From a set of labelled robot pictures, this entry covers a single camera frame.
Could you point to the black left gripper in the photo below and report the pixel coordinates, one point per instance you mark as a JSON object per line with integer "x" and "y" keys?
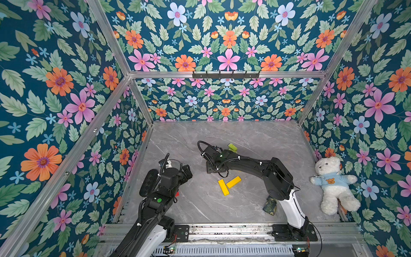
{"x": 187, "y": 172}

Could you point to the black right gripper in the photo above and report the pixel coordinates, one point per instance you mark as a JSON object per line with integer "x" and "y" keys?
{"x": 213, "y": 161}

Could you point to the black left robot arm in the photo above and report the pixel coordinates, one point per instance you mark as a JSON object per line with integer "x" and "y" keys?
{"x": 152, "y": 226}

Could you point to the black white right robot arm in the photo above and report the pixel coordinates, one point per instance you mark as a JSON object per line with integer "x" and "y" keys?
{"x": 277, "y": 180}

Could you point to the lime green block far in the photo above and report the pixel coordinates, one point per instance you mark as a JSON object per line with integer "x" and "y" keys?
{"x": 232, "y": 148}

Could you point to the yellow block left lower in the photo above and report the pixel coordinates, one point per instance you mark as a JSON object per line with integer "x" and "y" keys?
{"x": 233, "y": 182}

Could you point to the yellow block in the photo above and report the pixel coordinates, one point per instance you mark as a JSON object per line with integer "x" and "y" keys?
{"x": 233, "y": 182}
{"x": 223, "y": 187}

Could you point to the yellow block left upper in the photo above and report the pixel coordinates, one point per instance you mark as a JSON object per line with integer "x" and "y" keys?
{"x": 223, "y": 187}

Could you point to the camouflage cloth pouch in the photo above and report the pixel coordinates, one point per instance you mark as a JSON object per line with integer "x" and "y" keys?
{"x": 270, "y": 206}

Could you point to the white teddy bear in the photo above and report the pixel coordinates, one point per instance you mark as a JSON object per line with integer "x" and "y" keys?
{"x": 335, "y": 186}

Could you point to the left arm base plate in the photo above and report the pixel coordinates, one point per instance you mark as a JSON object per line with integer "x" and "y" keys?
{"x": 178, "y": 234}

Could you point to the aluminium front rail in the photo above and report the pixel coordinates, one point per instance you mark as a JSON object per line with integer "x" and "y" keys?
{"x": 327, "y": 232}

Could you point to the black hook rail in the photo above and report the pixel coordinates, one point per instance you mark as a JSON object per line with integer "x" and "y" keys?
{"x": 226, "y": 75}

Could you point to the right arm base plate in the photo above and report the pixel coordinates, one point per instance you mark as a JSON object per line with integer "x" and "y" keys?
{"x": 286, "y": 233}

